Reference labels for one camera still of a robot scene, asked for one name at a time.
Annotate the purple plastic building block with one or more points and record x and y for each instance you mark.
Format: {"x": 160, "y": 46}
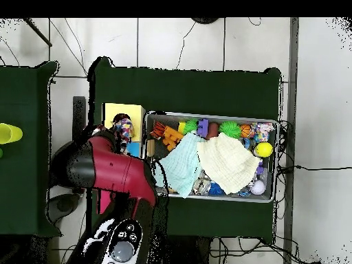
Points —
{"x": 203, "y": 129}

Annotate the mint green muslin cloth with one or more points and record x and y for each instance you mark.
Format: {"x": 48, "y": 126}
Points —
{"x": 183, "y": 165}

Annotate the orange plastic building block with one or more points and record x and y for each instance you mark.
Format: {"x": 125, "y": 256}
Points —
{"x": 173, "y": 136}

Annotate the cream yellow muslin cloth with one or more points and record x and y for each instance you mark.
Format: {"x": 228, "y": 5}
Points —
{"x": 228, "y": 162}

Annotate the dark green tablecloth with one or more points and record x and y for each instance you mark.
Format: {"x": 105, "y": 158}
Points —
{"x": 22, "y": 178}
{"x": 178, "y": 90}

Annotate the black round stand base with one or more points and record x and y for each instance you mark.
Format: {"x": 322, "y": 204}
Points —
{"x": 205, "y": 19}

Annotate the large green spiky ball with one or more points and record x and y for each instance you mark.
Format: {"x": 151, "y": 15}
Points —
{"x": 229, "y": 129}

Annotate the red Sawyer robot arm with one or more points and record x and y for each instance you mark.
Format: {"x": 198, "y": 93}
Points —
{"x": 118, "y": 170}

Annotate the black metal rod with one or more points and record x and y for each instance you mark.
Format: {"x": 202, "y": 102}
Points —
{"x": 38, "y": 33}

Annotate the brown toy football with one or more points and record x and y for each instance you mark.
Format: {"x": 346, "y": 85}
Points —
{"x": 212, "y": 129}

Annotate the colourful heart print cloth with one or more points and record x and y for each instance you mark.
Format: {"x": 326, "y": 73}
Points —
{"x": 123, "y": 128}

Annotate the orange striped tiger plush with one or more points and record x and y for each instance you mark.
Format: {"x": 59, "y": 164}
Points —
{"x": 159, "y": 130}

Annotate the yellow-green plastic cup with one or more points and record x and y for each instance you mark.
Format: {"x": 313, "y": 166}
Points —
{"x": 9, "y": 133}

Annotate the small green spiky ball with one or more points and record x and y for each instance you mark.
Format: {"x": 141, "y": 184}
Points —
{"x": 191, "y": 125}

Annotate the orange mini basketball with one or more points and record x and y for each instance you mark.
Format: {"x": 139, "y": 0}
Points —
{"x": 245, "y": 130}

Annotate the wooden box with three holes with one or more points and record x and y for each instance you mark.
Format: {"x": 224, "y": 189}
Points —
{"x": 137, "y": 112}

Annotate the yellow plastic ball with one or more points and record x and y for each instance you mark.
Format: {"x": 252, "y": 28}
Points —
{"x": 264, "y": 150}

